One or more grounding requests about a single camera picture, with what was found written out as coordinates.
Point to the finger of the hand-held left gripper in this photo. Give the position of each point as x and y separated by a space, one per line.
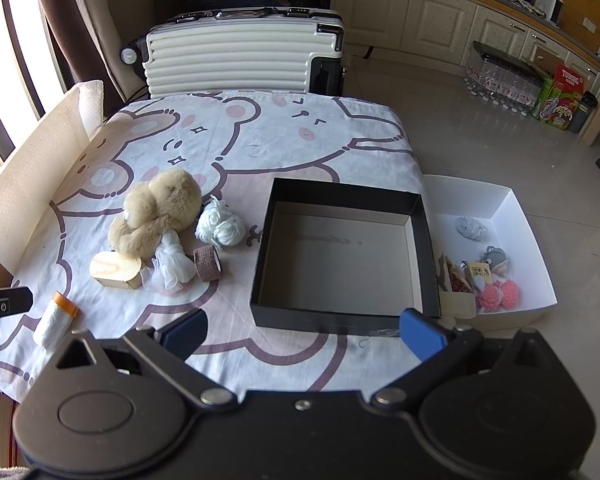
10 300

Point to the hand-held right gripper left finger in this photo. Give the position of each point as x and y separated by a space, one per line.
182 334

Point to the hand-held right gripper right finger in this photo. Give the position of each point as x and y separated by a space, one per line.
422 334

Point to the oval wooden board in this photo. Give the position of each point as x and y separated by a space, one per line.
115 270

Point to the black square box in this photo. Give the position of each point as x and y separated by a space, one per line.
340 260

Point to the white yarn ball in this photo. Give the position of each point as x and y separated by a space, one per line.
220 225

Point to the beige plush toy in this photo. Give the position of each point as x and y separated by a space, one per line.
155 205

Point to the snack packet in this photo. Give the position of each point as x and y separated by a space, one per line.
457 275

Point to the brown tape roll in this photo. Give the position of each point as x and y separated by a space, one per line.
207 265

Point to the beige paper tag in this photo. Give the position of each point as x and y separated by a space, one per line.
479 270

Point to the grey knitted piece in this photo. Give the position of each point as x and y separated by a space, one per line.
471 229

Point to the beige honeycomb cardboard sheet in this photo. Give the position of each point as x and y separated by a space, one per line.
35 170

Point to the white cardboard box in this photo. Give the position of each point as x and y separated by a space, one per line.
520 220

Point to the bear printed blanket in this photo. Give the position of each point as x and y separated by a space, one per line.
260 140

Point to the dark window railing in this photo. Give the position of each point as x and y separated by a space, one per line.
0 85

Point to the green carton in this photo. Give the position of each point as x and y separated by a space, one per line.
555 107

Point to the pack of water bottles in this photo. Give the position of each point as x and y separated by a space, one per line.
505 82

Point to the black trash bin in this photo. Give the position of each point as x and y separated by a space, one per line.
582 112

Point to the white ribbed suitcase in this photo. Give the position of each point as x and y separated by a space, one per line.
230 57

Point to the red carton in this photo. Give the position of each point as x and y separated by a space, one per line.
569 79

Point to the cream kitchen cabinets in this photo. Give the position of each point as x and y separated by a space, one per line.
430 15

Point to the white countertop appliance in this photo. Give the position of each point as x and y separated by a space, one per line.
549 6

